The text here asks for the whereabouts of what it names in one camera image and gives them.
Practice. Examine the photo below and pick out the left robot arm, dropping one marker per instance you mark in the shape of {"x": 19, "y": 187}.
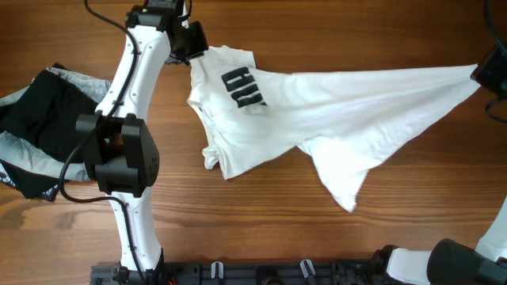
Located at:
{"x": 119, "y": 152}

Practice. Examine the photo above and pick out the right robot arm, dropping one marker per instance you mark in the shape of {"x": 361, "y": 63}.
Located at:
{"x": 449, "y": 262}

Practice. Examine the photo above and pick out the light blue denim garment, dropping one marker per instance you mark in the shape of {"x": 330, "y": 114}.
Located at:
{"x": 22, "y": 154}

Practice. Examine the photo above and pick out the black folded garment on top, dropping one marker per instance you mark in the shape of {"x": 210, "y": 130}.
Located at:
{"x": 45, "y": 116}

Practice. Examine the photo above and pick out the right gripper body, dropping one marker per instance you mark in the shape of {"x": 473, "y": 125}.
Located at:
{"x": 495, "y": 74}

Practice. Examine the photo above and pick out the black patterned garment at bottom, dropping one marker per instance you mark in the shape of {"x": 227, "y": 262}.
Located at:
{"x": 29, "y": 184}

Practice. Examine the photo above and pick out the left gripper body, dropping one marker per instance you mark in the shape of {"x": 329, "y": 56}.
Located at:
{"x": 194, "y": 45}

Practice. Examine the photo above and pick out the white t-shirt with black print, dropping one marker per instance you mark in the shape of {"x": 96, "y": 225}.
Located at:
{"x": 348, "y": 122}

